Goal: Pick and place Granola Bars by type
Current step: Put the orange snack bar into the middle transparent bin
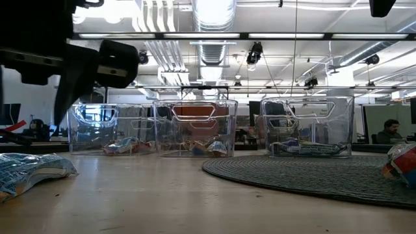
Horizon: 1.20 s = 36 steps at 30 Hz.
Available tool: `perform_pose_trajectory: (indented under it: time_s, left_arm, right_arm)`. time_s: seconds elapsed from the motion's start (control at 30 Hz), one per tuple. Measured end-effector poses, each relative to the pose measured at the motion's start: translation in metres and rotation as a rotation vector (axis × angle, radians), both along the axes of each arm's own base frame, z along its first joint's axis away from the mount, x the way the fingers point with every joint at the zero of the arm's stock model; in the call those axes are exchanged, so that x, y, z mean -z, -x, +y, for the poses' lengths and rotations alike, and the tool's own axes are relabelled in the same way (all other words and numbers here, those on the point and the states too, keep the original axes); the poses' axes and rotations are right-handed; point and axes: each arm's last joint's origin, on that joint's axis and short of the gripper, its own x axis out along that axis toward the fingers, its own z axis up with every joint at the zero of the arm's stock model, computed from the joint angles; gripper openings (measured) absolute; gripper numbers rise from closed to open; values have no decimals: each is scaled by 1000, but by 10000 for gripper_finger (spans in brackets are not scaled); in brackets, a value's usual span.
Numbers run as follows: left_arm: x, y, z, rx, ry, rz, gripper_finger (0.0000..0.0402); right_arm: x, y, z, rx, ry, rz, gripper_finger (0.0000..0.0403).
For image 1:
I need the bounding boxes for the silver ventilation duct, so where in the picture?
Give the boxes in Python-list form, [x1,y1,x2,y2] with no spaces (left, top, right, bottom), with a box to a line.
[191,0,237,66]

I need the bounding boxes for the black background machine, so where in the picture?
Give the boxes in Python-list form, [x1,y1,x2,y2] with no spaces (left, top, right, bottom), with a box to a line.
[22,118,53,141]

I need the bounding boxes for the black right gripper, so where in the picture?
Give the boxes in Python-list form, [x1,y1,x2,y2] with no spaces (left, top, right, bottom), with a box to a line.
[369,0,397,18]

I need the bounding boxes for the clear plastic bin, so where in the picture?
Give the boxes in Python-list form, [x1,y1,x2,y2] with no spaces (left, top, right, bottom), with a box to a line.
[66,103,156,155]
[259,96,355,159]
[152,99,239,159]

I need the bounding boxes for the long ceiling light strip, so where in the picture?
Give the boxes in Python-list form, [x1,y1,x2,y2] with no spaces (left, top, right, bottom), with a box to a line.
[71,31,416,41]

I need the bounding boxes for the orange brown panel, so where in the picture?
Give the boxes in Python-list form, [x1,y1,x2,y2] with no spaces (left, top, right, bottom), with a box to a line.
[172,104,230,131]

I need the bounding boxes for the black screen red stripe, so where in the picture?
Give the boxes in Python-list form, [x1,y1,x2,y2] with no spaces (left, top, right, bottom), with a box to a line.
[0,103,22,126]

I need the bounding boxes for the round grey woven mat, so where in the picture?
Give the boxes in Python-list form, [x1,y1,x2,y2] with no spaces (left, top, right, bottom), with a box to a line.
[201,154,416,209]

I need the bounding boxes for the pale green partition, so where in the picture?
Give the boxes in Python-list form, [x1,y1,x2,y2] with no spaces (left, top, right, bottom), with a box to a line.
[362,103,416,144]

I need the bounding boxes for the person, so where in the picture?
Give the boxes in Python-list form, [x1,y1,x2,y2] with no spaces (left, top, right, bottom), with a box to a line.
[376,119,407,145]

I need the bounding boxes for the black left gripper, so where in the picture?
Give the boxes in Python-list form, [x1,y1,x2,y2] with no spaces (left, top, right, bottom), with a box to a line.
[0,0,140,126]

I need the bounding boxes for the black overhead rail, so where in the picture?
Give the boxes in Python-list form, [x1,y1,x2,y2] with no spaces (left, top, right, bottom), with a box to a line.
[97,84,416,90]

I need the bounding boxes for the white ceiling pipes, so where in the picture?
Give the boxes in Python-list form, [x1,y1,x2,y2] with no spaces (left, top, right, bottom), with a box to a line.
[131,0,191,86]

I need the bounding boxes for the black aluminium frame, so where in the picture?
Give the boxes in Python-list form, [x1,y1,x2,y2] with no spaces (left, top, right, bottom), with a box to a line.
[0,142,416,154]

